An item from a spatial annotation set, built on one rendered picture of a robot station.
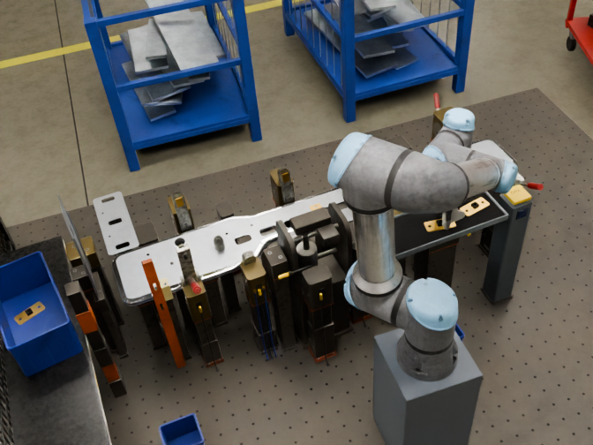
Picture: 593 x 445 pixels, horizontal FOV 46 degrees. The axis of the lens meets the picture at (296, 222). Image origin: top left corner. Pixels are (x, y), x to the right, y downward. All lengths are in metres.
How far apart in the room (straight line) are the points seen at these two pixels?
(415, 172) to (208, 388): 1.20
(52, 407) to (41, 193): 2.43
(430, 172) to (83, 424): 1.08
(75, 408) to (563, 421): 1.35
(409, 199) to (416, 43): 3.46
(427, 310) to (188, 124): 2.78
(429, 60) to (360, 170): 3.26
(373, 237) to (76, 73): 3.96
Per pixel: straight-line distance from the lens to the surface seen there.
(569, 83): 4.76
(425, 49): 4.64
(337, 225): 1.99
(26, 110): 4.96
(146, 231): 2.32
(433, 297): 1.59
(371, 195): 1.30
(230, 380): 2.23
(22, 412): 1.95
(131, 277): 2.16
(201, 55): 4.07
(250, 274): 1.99
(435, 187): 1.27
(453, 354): 1.74
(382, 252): 1.49
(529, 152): 3.01
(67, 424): 1.89
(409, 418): 1.78
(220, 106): 4.22
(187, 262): 1.94
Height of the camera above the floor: 2.56
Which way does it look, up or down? 45 degrees down
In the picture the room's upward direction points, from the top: 6 degrees counter-clockwise
